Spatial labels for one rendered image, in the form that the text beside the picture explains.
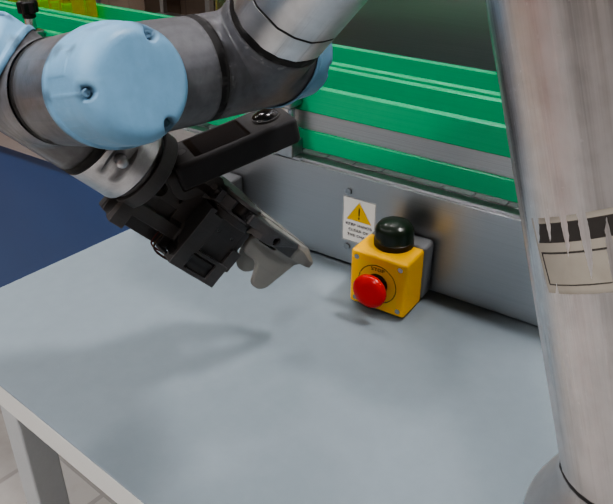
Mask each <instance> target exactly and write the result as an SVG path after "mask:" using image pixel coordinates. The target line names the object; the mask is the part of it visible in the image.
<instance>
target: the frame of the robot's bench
mask: <svg viewBox="0 0 613 504"><path fill-rule="evenodd" d="M0 407H1V411H2V414H3V418H4V421H5V425H6V429H7V432H8V436H9V439H10V443H11V446H12V450H13V454H14V457H15V461H16V464H17V468H18V471H19V475H20V478H21V482H22V486H23V489H24V493H25V496H26V500H27V503H28V504H70V502H69V498H68V494H67V490H66V485H65V481H64V477H63V473H62V469H61V464H60V460H59V456H58V453H57V452H56V451H54V450H53V449H52V448H51V447H50V446H49V445H47V444H46V443H45V442H44V441H43V440H41V439H40V438H39V437H38V436H37V435H36V434H34V433H33V432H32V431H31V430H30V429H28V428H27V427H26V426H25V425H24V424H22V423H21V422H20V421H19V420H18V419H17V418H15V417H14V416H13V415H12V414H11V413H9V412H8V411H7V410H6V409H5V408H4V407H2V406H1V405H0Z"/></svg>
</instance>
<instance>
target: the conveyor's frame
mask: <svg viewBox="0 0 613 504"><path fill-rule="evenodd" d="M209 129H210V128H206V127H203V126H199V125H195V126H191V127H187V128H183V129H179V130H174V131H170V132H168V133H169V134H171V135H172V136H173V137H175V138H176V140H177V142H179V141H182V140H184V139H187V138H189V137H191V136H194V135H196V134H199V133H201V132H204V131H206V130H209ZM0 146H3V147H6V148H9V149H12V150H15V151H18V152H21V153H24V154H27V155H30V156H33V157H36V158H39V159H42V160H45V159H44V158H42V157H41V156H39V155H37V154H36V153H34V152H32V151H31V150H29V149H28V148H26V147H24V146H23V145H21V144H19V143H18V142H16V141H15V140H13V139H11V138H10V137H8V136H6V135H5V134H3V133H2V132H0ZM299 155H303V156H304V157H303V158H302V160H301V161H298V160H295V159H291V158H287V157H283V156H280V155H276V154H274V153H273V154H270V155H268V156H266V157H263V158H261V159H259V160H256V161H254V162H252V163H249V164H247V165H245V166H242V167H240V168H238V169H235V170H233V171H231V172H230V173H233V174H237V175H240V176H241V177H242V189H243V193H244V194H245V195H246V196H247V197H248V198H249V199H250V200H251V201H252V202H253V203H254V204H256V205H257V206H258V207H259V208H261V209H262V210H263V211H264V212H266V213H267V214H268V215H270V216H271V217H272V218H273V219H274V220H276V221H277V222H278V223H279V224H281V225H282V226H283V227H284V228H286V229H287V230H288V231H289V232H290V233H292V234H293V235H294V236H295V237H296V238H298V239H299V240H300V241H301V242H303V243H304V244H305V246H306V247H308V248H309V249H310V250H313V251H316V252H319V253H322V254H325V255H328V256H331V257H334V258H337V259H340V260H343V261H346V262H349V263H352V249H353V248H354V247H355V246H356V245H358V244H359V243H360V242H361V241H362V240H364V239H365V238H366V237H367V236H369V235H370V234H372V232H373V231H375V227H376V224H377V223H378V222H379V221H380V220H381V219H382V218H384V217H388V216H399V217H403V218H406V219H408V220H409V221H410V222H411V223H412V225H413V227H414V235H417V236H421V237H424V238H427V239H431V240H433V241H434V248H433V258H432V268H431V277H430V287H429V290H432V291H435V292H438V293H441V294H444V295H447V296H450V297H453V298H456V299H459V300H462V301H465V302H468V303H471V304H474V305H477V306H480V307H483V308H486V309H489V310H492V311H495V312H498V313H500V314H503V315H506V316H509V317H512V318H515V319H518V320H521V321H524V322H527V323H530V324H533V325H536V326H538V323H537V316H536V310H535V304H534V298H533V292H532V286H531V280H530V274H529V268H528V261H527V255H526V249H525V243H524V237H523V231H522V225H521V219H520V212H519V209H516V208H512V207H508V206H504V205H500V204H497V203H493V202H489V201H485V200H481V199H477V198H474V197H470V196H466V195H462V194H458V193H455V192H451V191H447V190H443V189H439V188H435V187H432V186H428V185H424V184H420V183H416V182H413V181H409V180H405V179H401V178H397V177H393V176H390V175H386V174H382V173H378V172H374V171H371V170H367V169H363V168H359V167H355V166H351V165H348V164H344V163H340V162H336V161H332V160H329V159H325V158H321V157H317V156H313V155H309V154H306V153H300V154H299ZM45 161H47V160H45Z"/></svg>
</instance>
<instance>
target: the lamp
mask: <svg viewBox="0 0 613 504"><path fill-rule="evenodd" d="M374 246H375V247H376V248H377V249H379V250H381V251H383V252H386V253H392V254H400V253H405V252H408V251H410V250H411V249H412V248H413V247H414V227H413V225H412V223H411V222H410V221H409V220H408V219H406V218H403V217H399V216H388V217H384V218H382V219H381V220H380V221H379V222H378V223H377V224H376V227H375V235H374Z"/></svg>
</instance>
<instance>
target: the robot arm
mask: <svg viewBox="0 0 613 504"><path fill-rule="evenodd" d="M367 1H368V0H226V1H225V3H224V4H223V6H222V7H221V8H220V9H218V10H216V11H212V12H205V13H199V14H188V15H181V16H177V17H169V18H161V19H152V20H144V21H136V22H133V21H121V20H102V21H96V22H92V23H88V24H85V25H83V26H80V27H78V28H76V29H75V30H73V31H70V32H66V33H63V34H59V35H55V36H48V37H42V36H41V35H39V34H38V33H37V32H36V30H35V28H34V27H33V26H31V25H25V24H24V23H22V22H21V21H19V20H18V19H16V18H15V17H13V16H12V15H10V14H9V13H7V12H4V11H0V132H2V133H3V134H5V135H6V136H8V137H10V138H11V139H13V140H15V141H16V142H18V143H19V144H21V145H23V146H24V147H26V148H28V149H29V150H31V151H32V152H34V153H36V154H37V155H39V156H41V157H42V158H44V159H45V160H47V161H49V162H50V163H52V164H54V165H55V166H57V167H58V168H60V169H62V170H63V171H65V172H67V173H68V174H70V175H71V176H73V177H75V178H76V179H78V180H79V181H81V182H83V183H84V184H86V185H88V186H89V187H91V188H92V189H94V190H96V191H97V192H99V193H101V194H102V195H104V197H103V199H102V200H101V201H100V202H99V205H100V207H101V208H102V209H103V210H104V211H105V212H106V214H107V215H106V217H107V219H108V221H109V222H111V223H113V224H114V225H116V226H118V227H119V228H121V229H122V228H123V226H124V225H125V226H127V227H129V228H130V229H132V230H134V231H135V232H137V233H139V234H140V235H142V236H144V237H145V238H147V239H149V240H150V244H151V246H152V247H153V250H154V251H155V253H157V254H158V255H159V256H161V257H162V258H164V259H166V260H168V262H169V263H171V264H172V265H174V266H176V267H177V268H179V269H181V270H183V271H184V272H186V273H188V274H189V275H191V276H193V277H195V278H196V279H198V280H200V281H201V282H203V283H205V284H206V285H208V286H210V287H213V286H214V285H215V283H216V282H217V281H218V280H219V278H220V277H221V276H222V275H223V273H224V272H228V271H229V270H230V268H231V267H232V266H233V265H234V264H235V262H236V264H237V267H238V268H239V269H240V270H242V271H245V272H249V271H252V270H253V272H252V276H251V280H250V282H251V284H252V285H253V286H254V287H255V288H257V289H264V288H266V287H268V286H269V285H270V284H272V283H273V282H274V281H275V280H276V279H278V278H279V277H280V276H281V275H283V274H284V273H285V272H286V271H287V270H289V269H290V268H291V267H292V266H294V265H297V264H301V265H303V266H305V267H309V268H310V266H311V265H312V264H313V261H312V258H311V254H310V251H309V248H308V247H306V246H305V244H304V243H303V242H301V241H300V240H299V239H298V238H296V237H295V236H294V235H293V234H292V233H290V232H289V231H288V230H287V229H286V228H284V227H283V226H282V225H281V224H279V223H278V222H277V221H276V220H274V219H273V218H272V217H271V216H270V215H268V214H267V213H266V212H264V211H263V210H262V209H261V208H259V207H258V206H257V205H256V204H254V203H253V202H252V201H251V200H250V199H249V198H248V197H247V196H246V195H245V194H244V193H243V192H242V191H241V190H240V189H239V188H237V187H236V186H235V185H234V184H233V183H231V182H230V181H229V180H227V179H226V178H225V177H223V176H222V175H224V174H226V173H228V172H231V171H233V170H235V169H238V168H240V167H242V166H245V165H247V164H249V163H252V162H254V161H256V160H259V159H261V158H263V157H266V156H268V155H270V154H273V153H275V152H277V151H280V150H282V149H284V148H287V147H289V146H291V145H294V144H296V143H298V142H299V140H300V133H299V129H298V124H297V121H296V119H295V118H294V117H292V116H291V115H290V114H289V113H287V112H286V111H285V110H283V109H282V108H281V107H284V106H287V105H289V104H291V103H293V102H295V101H297V100H299V99H302V98H305V97H308V96H310V95H312V94H314V93H316V92H317V91H318V90H319V89H320V88H321V87H322V86H323V85H324V83H325V82H326V80H327V78H328V70H329V66H330V65H331V64H332V60H333V47H332V41H333V40H334V39H335V38H336V36H337V35H338V34H339V33H340V32H341V31H342V30H343V28H344V27H345V26H346V25H347V24H348V23H349V22H350V20H351V19H352V18H353V17H354V16H355V15H356V13H357V12H358V11H359V10H360V9H361V8H362V7H363V5H364V4H365V3H366V2H367ZM485 4H486V10H487V17H488V23H489V29H490V35H491V41H492V47H493V53H494V59H495V66H496V72H497V78H498V84H499V90H500V96H501V102H502V108H503V115H504V121H505V127H506V133H507V139H508V145H509V151H510V157H511V163H512V170H513V176H514V182H515V188H516V194H517V200H518V206H519V212H520V219H521V225H522V231H523V237H524V243H525V249H526V255H527V261H528V268H529V274H530V280H531V286H532V292H533V298H534V304H535V310H536V316H537V323H538V329H539V335H540V341H541V347H542V353H543V359H544V365H545V372H546V378H547V384H548V390H549V396H550V402H551V408H552V414H553V421H554V427H555V433H556V439H557V445H558V451H559V453H558V454H556V455H555V456H554V457H553V458H552V459H551V460H550V461H549V462H548V463H547V464H545V465H544V466H543V467H542V468H541V470H540V471H539V472H538V473H537V474H536V476H535V477H534V478H533V480H532V482H531V484H530V486H529V487H528V490H527V493H526V496H525V500H524V504H613V0H485ZM252 111H253V112H252ZM248 112H250V113H248ZM244 113H248V114H245V115H243V116H240V117H238V118H235V119H233V120H231V121H228V122H226V123H223V124H221V125H218V126H216V127H213V128H211V129H209V130H206V131H204V132H201V133H199V134H196V135H194V136H191V137H189V138H187V139H184V140H182V141H179V142H177V140H176V138H175V137H173V136H172V135H171V134H169V133H168V132H170V131H174V130H179V129H183V128H187V127H191V126H195V125H199V124H204V123H207V122H211V121H215V120H219V119H223V118H227V117H231V116H236V115H240V114H244ZM152 242H154V244H152ZM155 245H156V247H157V248H156V247H155ZM239 248H240V250H239V253H238V252H237V251H238V249H239ZM157 250H158V251H159V252H161V253H163V254H164V256H163V255H162V254H160V253H159V252H158V251H157ZM167 250H168V251H167Z"/></svg>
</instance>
